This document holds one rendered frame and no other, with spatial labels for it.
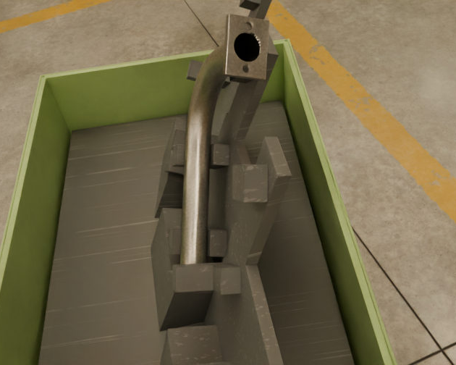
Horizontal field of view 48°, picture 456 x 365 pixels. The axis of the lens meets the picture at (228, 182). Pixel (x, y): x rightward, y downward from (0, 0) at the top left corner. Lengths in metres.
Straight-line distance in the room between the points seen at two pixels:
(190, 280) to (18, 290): 0.25
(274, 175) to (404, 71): 2.07
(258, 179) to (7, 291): 0.36
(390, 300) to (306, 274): 0.99
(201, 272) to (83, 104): 0.50
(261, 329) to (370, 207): 1.45
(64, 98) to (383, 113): 1.53
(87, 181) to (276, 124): 0.33
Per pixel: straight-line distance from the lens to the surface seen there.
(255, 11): 0.69
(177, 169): 0.68
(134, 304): 0.71
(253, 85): 0.55
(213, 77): 0.55
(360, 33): 2.66
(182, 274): 0.51
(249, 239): 0.46
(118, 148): 0.90
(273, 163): 0.40
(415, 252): 1.78
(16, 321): 0.68
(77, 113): 0.95
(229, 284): 0.49
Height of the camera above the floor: 1.45
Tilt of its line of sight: 48 degrees down
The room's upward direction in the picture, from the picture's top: 9 degrees counter-clockwise
